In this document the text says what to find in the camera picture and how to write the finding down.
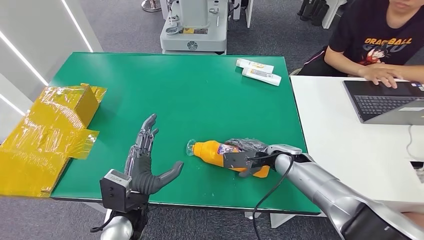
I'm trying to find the person's right hand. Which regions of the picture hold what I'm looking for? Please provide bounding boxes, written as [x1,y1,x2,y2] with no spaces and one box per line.
[357,63,404,89]

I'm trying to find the black and white desk device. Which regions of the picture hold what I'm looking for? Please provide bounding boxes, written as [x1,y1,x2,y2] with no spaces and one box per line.
[410,161,424,184]

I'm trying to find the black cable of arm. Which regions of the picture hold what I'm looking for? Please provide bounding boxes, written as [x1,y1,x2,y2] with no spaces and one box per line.
[252,153,296,240]
[90,211,117,233]

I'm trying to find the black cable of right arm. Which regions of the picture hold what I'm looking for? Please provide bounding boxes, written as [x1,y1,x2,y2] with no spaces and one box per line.
[252,153,296,240]

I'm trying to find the large white table foot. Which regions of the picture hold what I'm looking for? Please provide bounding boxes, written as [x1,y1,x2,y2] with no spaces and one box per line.
[269,213,296,229]

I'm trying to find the white tube with grey print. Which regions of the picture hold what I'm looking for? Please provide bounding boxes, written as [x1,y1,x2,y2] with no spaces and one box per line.
[241,67,282,87]

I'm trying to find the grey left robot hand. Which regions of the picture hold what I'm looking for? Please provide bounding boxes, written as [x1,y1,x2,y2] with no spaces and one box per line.
[124,113,185,196]

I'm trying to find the black objects on floor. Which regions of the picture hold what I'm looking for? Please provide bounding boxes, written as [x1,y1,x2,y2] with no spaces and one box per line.
[297,0,330,27]

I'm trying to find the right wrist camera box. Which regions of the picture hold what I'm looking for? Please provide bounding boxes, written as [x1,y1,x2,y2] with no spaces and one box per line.
[222,150,266,170]

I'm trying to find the yellow taped cardboard box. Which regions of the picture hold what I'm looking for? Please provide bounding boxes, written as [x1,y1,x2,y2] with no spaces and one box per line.
[0,83,108,199]

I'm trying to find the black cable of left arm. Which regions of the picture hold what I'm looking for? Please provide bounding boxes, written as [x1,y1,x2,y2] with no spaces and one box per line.
[90,211,117,233]

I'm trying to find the white cable on desk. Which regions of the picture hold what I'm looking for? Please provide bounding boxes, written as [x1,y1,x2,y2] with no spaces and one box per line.
[406,125,424,162]

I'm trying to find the white furniture leg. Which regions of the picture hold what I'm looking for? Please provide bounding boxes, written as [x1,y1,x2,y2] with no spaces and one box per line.
[321,0,342,30]

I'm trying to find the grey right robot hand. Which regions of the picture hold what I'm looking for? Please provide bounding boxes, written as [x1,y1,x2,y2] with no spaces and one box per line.
[223,138,271,179]

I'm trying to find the white furniture panel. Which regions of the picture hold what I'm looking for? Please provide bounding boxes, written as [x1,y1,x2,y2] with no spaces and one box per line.
[232,0,254,28]

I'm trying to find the white table leg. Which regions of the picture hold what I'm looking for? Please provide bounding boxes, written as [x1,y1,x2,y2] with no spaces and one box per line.
[84,202,108,214]

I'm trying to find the person's bare leg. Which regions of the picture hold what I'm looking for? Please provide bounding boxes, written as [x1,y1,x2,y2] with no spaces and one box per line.
[402,211,424,229]

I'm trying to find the chrome chair base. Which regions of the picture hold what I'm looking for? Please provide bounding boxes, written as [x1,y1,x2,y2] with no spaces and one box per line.
[141,0,162,13]

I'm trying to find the white tube with yellow print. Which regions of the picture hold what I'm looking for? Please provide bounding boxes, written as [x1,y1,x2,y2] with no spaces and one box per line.
[235,58,275,74]

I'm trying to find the orange detergent bottle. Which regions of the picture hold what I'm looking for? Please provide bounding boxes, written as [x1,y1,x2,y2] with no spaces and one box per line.
[185,139,271,179]

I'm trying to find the dark grey laptop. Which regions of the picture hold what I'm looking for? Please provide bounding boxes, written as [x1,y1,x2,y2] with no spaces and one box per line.
[343,80,424,126]

